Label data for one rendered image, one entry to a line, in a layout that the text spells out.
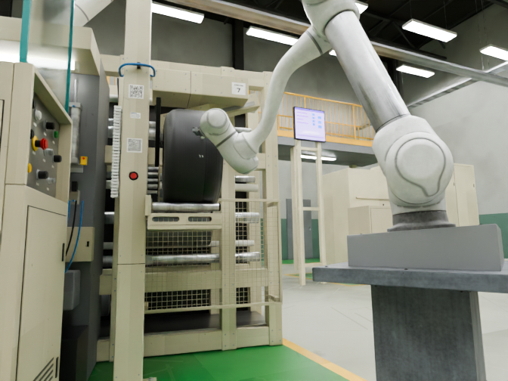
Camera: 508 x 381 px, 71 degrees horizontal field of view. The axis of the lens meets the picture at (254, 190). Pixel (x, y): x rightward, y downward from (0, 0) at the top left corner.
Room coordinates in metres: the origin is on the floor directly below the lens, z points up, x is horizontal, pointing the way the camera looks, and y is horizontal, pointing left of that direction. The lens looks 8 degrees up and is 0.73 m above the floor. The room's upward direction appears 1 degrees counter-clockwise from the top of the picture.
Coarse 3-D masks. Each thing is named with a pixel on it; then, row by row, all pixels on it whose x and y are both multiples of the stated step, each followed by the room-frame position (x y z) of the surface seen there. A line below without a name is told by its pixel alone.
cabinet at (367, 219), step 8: (352, 208) 6.21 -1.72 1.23; (360, 208) 6.03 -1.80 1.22; (368, 208) 5.85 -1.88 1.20; (376, 208) 5.91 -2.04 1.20; (384, 208) 5.98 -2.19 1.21; (352, 216) 6.22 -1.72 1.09; (360, 216) 6.04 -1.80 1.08; (368, 216) 5.86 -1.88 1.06; (376, 216) 5.90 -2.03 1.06; (384, 216) 5.97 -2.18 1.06; (352, 224) 6.23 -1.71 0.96; (360, 224) 6.05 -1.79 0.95; (368, 224) 5.87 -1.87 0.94; (376, 224) 5.90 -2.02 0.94; (384, 224) 5.96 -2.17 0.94; (352, 232) 6.24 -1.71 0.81; (360, 232) 6.06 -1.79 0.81; (368, 232) 5.88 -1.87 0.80; (376, 232) 5.89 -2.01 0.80
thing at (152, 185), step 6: (150, 168) 2.19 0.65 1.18; (156, 168) 2.20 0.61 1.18; (150, 174) 2.18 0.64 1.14; (156, 174) 2.19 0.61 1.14; (150, 180) 2.19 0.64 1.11; (156, 180) 2.20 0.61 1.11; (150, 186) 2.18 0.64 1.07; (156, 186) 2.19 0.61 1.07; (150, 192) 2.19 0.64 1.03; (156, 192) 2.20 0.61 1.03
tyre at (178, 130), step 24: (168, 120) 1.72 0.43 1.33; (192, 120) 1.71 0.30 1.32; (168, 144) 1.67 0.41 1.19; (192, 144) 1.67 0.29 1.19; (168, 168) 1.68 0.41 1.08; (192, 168) 1.68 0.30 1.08; (216, 168) 1.72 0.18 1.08; (168, 192) 1.75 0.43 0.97; (192, 192) 1.75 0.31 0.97; (216, 192) 1.80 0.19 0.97
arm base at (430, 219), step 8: (392, 216) 1.12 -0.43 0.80; (400, 216) 1.07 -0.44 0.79; (408, 216) 1.05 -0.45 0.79; (416, 216) 1.04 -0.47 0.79; (424, 216) 1.03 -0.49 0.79; (432, 216) 1.02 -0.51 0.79; (440, 216) 1.03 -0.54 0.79; (392, 224) 1.12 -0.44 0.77; (400, 224) 1.07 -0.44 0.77; (408, 224) 1.05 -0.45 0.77; (416, 224) 1.03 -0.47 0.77; (424, 224) 1.02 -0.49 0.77; (432, 224) 1.01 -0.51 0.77; (440, 224) 1.00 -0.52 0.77; (448, 224) 0.99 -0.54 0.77
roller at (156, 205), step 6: (156, 204) 1.74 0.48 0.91; (162, 204) 1.75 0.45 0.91; (168, 204) 1.75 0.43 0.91; (174, 204) 1.76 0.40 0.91; (180, 204) 1.77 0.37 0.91; (186, 204) 1.78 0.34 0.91; (192, 204) 1.79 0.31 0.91; (198, 204) 1.79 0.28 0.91; (204, 204) 1.80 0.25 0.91; (210, 204) 1.81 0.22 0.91; (216, 204) 1.82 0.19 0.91; (156, 210) 1.75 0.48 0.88; (162, 210) 1.76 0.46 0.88; (168, 210) 1.76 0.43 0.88; (174, 210) 1.77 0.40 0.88; (180, 210) 1.78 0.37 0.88; (186, 210) 1.79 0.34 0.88; (192, 210) 1.80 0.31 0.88; (198, 210) 1.80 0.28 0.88; (204, 210) 1.81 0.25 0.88; (210, 210) 1.82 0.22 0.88; (216, 210) 1.83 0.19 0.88
